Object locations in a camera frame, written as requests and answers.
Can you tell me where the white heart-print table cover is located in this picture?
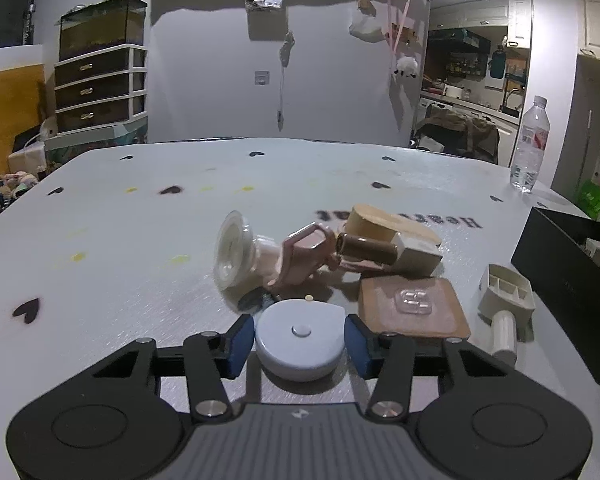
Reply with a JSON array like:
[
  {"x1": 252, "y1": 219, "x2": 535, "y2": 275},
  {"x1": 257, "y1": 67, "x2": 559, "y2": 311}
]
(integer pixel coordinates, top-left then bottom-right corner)
[{"x1": 0, "y1": 136, "x2": 600, "y2": 480}]

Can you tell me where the white kitchen cabinet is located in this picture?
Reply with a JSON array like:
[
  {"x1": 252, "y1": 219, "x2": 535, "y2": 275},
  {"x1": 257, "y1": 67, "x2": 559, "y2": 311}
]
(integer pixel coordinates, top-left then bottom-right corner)
[{"x1": 507, "y1": 0, "x2": 533, "y2": 50}]

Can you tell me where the brown cylindrical bottle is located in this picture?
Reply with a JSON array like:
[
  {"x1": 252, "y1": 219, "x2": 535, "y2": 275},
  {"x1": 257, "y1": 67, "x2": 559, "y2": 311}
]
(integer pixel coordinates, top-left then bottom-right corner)
[{"x1": 336, "y1": 232, "x2": 398, "y2": 270}]

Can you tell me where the green bag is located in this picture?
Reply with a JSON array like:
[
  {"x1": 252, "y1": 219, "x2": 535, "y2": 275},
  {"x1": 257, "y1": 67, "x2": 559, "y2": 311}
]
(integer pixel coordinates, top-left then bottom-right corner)
[{"x1": 577, "y1": 180, "x2": 600, "y2": 221}]

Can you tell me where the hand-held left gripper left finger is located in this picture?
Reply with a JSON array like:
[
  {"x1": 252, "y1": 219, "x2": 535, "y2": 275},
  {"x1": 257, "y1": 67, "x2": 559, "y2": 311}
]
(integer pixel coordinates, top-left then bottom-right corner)
[{"x1": 92, "y1": 314, "x2": 257, "y2": 423}]

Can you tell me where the glass fish tank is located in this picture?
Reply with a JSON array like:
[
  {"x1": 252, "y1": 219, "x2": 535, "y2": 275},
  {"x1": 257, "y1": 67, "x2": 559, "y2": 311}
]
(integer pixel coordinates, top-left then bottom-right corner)
[{"x1": 59, "y1": 0, "x2": 148, "y2": 61}]

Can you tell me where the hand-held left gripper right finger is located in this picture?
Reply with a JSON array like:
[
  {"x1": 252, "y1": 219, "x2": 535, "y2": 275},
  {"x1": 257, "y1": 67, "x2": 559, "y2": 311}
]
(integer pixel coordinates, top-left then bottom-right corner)
[{"x1": 344, "y1": 313, "x2": 511, "y2": 423}]

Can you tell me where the brown square pad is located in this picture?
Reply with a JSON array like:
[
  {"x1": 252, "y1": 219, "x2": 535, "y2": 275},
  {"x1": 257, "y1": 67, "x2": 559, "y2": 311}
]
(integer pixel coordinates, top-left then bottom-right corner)
[{"x1": 357, "y1": 276, "x2": 472, "y2": 341}]

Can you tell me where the white drawer cabinet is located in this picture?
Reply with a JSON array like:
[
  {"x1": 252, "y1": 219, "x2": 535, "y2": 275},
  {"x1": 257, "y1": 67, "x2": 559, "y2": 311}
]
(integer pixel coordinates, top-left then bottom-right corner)
[{"x1": 54, "y1": 44, "x2": 148, "y2": 136}]

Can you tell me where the chair with brown cloth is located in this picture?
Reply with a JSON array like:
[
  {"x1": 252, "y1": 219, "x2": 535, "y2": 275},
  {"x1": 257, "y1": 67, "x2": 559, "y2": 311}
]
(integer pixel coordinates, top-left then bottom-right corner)
[{"x1": 415, "y1": 112, "x2": 501, "y2": 163}]

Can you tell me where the teal hanging bottle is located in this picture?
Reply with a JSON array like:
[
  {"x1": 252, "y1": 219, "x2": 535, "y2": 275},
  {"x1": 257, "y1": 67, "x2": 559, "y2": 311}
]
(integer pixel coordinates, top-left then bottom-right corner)
[{"x1": 489, "y1": 45, "x2": 507, "y2": 81}]

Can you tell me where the black storage box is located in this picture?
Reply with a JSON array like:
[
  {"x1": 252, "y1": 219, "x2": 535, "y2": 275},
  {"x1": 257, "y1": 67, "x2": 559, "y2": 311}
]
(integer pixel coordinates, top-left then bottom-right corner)
[{"x1": 510, "y1": 206, "x2": 600, "y2": 386}]

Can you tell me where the cream plastic scoop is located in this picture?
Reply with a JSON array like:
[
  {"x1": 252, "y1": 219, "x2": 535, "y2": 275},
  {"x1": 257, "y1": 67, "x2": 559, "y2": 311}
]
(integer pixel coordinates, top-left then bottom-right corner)
[{"x1": 477, "y1": 263, "x2": 536, "y2": 366}]

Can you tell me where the round white case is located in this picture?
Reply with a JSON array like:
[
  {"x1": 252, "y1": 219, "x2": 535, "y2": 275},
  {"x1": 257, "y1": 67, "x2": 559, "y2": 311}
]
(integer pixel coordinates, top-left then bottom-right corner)
[{"x1": 255, "y1": 300, "x2": 347, "y2": 382}]

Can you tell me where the beige wedge-shaped box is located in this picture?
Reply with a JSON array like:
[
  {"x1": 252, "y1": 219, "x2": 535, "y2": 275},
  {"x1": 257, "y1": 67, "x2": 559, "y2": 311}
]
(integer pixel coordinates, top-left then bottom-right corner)
[{"x1": 352, "y1": 204, "x2": 444, "y2": 278}]

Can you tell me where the pink hanging ribbon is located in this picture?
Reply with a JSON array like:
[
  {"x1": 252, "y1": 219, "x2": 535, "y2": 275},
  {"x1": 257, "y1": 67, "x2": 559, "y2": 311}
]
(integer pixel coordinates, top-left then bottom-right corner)
[{"x1": 386, "y1": 0, "x2": 413, "y2": 53}]

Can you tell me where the clear water bottle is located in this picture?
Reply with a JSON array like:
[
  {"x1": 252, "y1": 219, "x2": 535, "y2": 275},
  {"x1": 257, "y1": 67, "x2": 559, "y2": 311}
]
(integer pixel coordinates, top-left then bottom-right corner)
[{"x1": 510, "y1": 95, "x2": 551, "y2": 193}]

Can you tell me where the yellow wooden board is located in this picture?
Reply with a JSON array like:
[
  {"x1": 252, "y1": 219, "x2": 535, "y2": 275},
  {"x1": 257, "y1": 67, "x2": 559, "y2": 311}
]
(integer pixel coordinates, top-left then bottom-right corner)
[{"x1": 0, "y1": 60, "x2": 47, "y2": 186}]

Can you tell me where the pink breast pump clear funnel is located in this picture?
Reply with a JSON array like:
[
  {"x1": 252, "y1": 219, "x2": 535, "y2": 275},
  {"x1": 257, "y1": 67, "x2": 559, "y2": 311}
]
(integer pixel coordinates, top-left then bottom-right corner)
[{"x1": 212, "y1": 210, "x2": 338, "y2": 293}]

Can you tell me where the grey hanging cord item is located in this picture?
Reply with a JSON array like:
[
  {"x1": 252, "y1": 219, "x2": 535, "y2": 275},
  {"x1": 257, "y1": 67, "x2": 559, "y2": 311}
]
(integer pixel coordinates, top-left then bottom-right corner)
[{"x1": 276, "y1": 31, "x2": 296, "y2": 131}]

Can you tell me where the white plush toy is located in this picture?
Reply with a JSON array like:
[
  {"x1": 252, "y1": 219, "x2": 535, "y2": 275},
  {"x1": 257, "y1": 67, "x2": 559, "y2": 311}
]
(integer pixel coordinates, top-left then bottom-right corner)
[{"x1": 394, "y1": 55, "x2": 421, "y2": 80}]

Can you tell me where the pile of plush toys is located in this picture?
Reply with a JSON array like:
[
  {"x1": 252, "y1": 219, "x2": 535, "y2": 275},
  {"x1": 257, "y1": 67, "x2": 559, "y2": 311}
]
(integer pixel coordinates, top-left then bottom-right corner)
[{"x1": 0, "y1": 171, "x2": 41, "y2": 221}]

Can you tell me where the white hanging bag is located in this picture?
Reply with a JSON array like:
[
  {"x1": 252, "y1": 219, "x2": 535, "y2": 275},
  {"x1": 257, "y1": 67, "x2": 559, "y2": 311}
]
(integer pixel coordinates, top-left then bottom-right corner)
[{"x1": 349, "y1": 0, "x2": 386, "y2": 42}]

